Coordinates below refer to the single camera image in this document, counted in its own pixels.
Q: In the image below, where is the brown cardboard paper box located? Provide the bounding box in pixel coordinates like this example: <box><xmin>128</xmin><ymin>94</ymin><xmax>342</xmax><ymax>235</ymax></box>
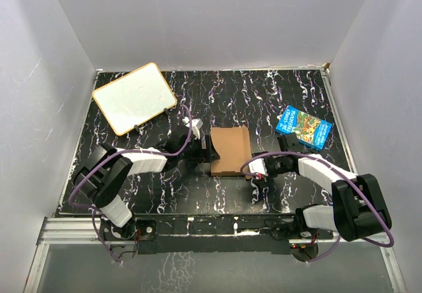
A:
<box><xmin>210</xmin><ymin>125</ymin><xmax>252</xmax><ymax>177</ymax></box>

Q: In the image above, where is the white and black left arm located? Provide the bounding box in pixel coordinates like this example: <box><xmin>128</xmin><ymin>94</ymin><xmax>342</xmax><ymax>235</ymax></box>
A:
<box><xmin>73</xmin><ymin>128</ymin><xmax>220</xmax><ymax>240</ymax></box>

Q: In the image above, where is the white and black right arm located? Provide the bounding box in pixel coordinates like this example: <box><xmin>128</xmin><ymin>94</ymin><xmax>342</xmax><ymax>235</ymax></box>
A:
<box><xmin>263</xmin><ymin>134</ymin><xmax>392</xmax><ymax>242</ymax></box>

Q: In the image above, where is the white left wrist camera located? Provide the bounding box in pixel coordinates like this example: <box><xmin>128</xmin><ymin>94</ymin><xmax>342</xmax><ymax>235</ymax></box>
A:
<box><xmin>183</xmin><ymin>117</ymin><xmax>203</xmax><ymax>139</ymax></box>

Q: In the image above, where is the white board with wooden frame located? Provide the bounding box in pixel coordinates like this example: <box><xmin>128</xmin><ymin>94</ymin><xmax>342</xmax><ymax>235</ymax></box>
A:
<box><xmin>92</xmin><ymin>63</ymin><xmax>177</xmax><ymax>136</ymax></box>

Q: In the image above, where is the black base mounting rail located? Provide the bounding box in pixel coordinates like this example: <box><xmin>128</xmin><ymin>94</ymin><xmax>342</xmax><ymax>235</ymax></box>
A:
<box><xmin>105</xmin><ymin>207</ymin><xmax>334</xmax><ymax>256</ymax></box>

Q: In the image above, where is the blue treehouse book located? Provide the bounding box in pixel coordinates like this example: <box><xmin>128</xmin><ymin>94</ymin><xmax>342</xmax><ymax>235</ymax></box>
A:
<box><xmin>275</xmin><ymin>105</ymin><xmax>332</xmax><ymax>151</ymax></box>

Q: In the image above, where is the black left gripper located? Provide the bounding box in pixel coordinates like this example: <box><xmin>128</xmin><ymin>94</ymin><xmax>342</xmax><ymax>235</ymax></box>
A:
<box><xmin>177</xmin><ymin>135</ymin><xmax>219</xmax><ymax>164</ymax></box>

